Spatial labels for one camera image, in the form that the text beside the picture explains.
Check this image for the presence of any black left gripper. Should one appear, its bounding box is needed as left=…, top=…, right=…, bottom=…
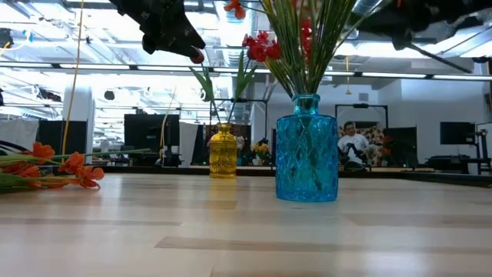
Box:
left=114, top=0, right=208, bottom=59

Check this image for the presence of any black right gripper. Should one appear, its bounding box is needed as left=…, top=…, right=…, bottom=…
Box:
left=353, top=0, right=474, bottom=75

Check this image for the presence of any yellow glass vase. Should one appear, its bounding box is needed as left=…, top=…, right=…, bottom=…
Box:
left=208, top=122, right=238, bottom=180

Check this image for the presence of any blue glass vase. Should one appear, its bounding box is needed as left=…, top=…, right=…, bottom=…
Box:
left=275, top=93, right=340, bottom=204

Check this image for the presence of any black panel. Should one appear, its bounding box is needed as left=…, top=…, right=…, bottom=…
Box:
left=37, top=120, right=88, bottom=155
left=384, top=126, right=418, bottom=165

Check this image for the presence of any black monitor screen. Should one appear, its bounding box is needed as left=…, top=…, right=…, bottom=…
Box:
left=123, top=113, right=181, bottom=153

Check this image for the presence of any black tripod stand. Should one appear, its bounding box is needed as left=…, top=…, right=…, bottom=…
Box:
left=475, top=128, right=492, bottom=174

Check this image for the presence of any black background table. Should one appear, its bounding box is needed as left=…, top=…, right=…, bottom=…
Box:
left=425, top=155, right=492, bottom=175

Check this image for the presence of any person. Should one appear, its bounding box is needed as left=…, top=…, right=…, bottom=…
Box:
left=337, top=121, right=370, bottom=166

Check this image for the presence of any background yellow flower bouquet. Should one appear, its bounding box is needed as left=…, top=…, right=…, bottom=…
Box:
left=251, top=138, right=272, bottom=165

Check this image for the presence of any white cloth screen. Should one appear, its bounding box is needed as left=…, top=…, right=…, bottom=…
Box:
left=0, top=118, right=39, bottom=151

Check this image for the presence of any silver ceiling duct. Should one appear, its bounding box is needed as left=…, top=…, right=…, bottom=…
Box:
left=213, top=0, right=257, bottom=124

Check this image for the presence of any ceiling light rail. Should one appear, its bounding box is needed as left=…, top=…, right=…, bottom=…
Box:
left=0, top=61, right=492, bottom=82

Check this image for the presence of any black wall monitor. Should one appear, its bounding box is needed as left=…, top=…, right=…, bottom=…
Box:
left=440, top=122, right=477, bottom=145

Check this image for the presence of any black metal frame stand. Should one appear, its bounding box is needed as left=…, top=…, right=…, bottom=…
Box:
left=334, top=102, right=389, bottom=128

